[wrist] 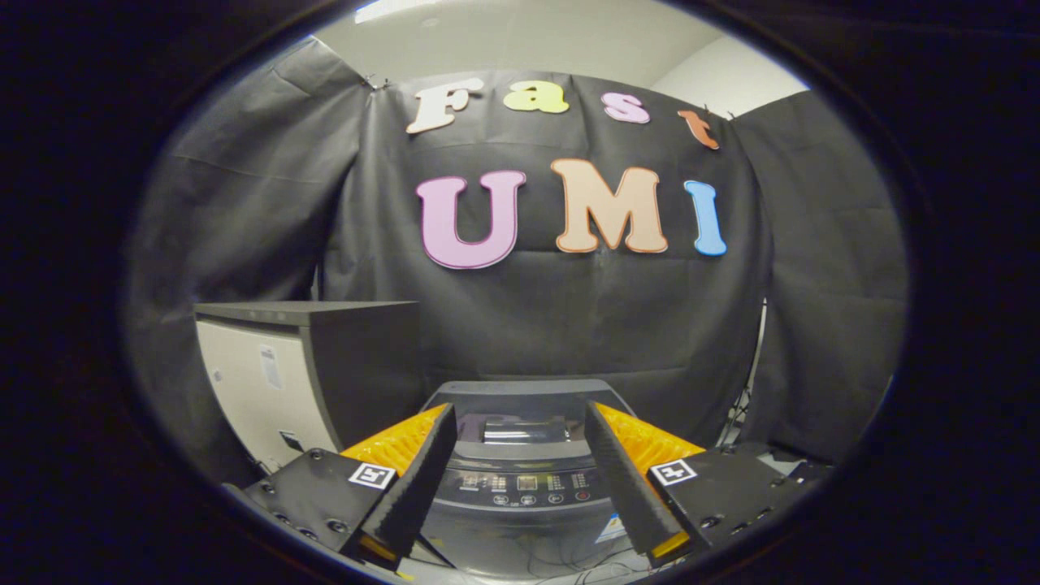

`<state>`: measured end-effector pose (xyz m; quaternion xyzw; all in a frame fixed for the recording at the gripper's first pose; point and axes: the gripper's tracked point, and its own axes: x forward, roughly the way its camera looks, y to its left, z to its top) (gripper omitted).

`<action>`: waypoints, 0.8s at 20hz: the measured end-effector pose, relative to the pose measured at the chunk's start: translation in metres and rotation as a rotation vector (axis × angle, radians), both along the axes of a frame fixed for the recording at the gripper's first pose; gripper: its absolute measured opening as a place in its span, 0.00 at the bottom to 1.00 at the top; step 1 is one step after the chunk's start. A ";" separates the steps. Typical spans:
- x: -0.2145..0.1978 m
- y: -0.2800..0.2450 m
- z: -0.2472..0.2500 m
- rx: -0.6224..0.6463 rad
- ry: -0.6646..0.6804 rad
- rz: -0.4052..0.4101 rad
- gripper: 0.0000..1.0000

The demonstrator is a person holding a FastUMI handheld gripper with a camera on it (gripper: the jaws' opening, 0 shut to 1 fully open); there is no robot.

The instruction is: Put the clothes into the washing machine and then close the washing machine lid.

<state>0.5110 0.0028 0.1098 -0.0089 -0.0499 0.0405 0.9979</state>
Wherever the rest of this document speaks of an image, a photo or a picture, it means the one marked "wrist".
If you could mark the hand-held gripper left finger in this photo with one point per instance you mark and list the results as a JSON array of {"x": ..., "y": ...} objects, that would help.
[{"x": 414, "y": 479}]

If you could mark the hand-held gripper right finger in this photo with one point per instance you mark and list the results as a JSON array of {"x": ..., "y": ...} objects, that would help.
[{"x": 621, "y": 487}]

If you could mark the grey washing machine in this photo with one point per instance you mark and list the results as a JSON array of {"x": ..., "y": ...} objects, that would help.
[{"x": 520, "y": 536}]

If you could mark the black tripod stand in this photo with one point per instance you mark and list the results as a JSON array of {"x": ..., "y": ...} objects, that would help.
[{"x": 741, "y": 406}]

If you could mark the black backdrop cloth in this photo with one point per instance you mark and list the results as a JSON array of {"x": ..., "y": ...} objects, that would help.
[{"x": 244, "y": 203}]

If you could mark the ceiling light panel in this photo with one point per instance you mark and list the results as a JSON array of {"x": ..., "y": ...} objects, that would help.
[{"x": 382, "y": 10}]

